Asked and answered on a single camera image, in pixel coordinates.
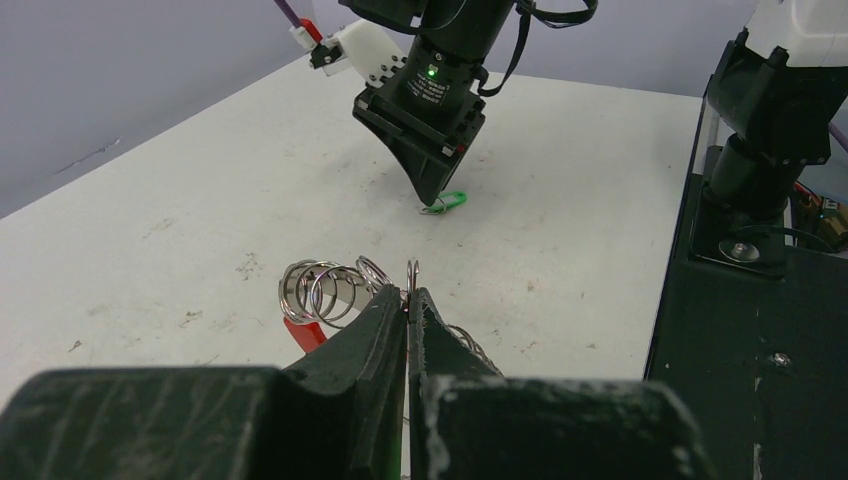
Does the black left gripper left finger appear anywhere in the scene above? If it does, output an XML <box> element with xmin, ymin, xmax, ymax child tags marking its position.
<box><xmin>1</xmin><ymin>286</ymin><xmax>406</xmax><ymax>479</ymax></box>

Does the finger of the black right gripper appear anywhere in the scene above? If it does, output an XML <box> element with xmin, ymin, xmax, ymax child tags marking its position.
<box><xmin>354</xmin><ymin>109</ymin><xmax>465</xmax><ymax>207</ymax></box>

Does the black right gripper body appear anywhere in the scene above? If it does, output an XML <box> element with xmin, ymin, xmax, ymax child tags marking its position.
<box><xmin>353</xmin><ymin>1</ymin><xmax>514</xmax><ymax>156</ymax></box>

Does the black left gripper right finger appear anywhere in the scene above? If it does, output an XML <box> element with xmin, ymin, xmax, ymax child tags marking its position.
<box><xmin>408</xmin><ymin>288</ymin><xmax>717</xmax><ymax>479</ymax></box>

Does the metal keyring with red grip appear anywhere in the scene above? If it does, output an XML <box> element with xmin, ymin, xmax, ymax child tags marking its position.
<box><xmin>277</xmin><ymin>255</ymin><xmax>503</xmax><ymax>390</ymax></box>

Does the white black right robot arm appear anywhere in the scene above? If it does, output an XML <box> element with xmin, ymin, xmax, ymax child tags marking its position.
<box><xmin>349</xmin><ymin>1</ymin><xmax>847</xmax><ymax>277</ymax></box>

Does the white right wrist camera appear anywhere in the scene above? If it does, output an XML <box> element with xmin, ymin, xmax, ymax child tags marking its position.
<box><xmin>289</xmin><ymin>18</ymin><xmax>406</xmax><ymax>88</ymax></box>

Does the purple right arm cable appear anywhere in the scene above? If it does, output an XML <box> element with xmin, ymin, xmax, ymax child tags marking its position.
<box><xmin>272</xmin><ymin>0</ymin><xmax>305</xmax><ymax>29</ymax></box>

